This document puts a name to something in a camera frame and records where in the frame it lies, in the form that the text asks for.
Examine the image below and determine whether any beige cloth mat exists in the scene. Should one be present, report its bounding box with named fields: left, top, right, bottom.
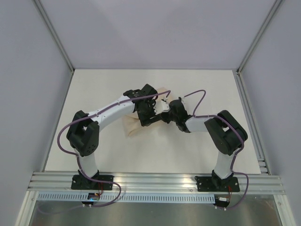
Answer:
left=121, top=87, right=174, bottom=137

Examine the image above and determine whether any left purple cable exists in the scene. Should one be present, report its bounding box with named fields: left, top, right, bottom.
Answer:
left=57, top=90, right=172, bottom=208

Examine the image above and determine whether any slotted grey cable duct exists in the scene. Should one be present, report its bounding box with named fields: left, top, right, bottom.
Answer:
left=37, top=192, right=215, bottom=204

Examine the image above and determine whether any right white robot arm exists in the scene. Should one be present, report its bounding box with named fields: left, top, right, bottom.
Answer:
left=160, top=99, right=248, bottom=191

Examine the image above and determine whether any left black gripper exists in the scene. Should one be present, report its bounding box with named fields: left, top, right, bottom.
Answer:
left=138, top=99, right=161, bottom=127

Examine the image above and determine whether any right aluminium frame post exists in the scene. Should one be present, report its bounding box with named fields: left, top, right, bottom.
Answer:
left=236, top=0, right=284, bottom=76

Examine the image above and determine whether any aluminium front rail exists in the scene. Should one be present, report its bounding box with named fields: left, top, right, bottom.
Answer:
left=27, top=171, right=285, bottom=195

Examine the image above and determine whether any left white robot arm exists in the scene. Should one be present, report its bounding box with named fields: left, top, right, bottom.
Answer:
left=66, top=84, right=159, bottom=189

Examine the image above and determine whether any left aluminium frame post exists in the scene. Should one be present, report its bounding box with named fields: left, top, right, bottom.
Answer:
left=32, top=0, right=75, bottom=75

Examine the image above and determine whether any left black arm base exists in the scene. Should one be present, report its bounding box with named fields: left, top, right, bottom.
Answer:
left=71, top=174, right=114, bottom=191

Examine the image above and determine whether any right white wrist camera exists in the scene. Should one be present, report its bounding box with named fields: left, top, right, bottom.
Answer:
left=178, top=96, right=186, bottom=105

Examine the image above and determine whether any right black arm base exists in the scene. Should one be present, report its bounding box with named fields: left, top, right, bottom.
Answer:
left=194, top=175, right=240, bottom=193

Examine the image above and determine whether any aluminium frame post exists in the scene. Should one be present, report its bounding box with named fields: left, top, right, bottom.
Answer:
left=32, top=0, right=75, bottom=75
left=236, top=0, right=284, bottom=76

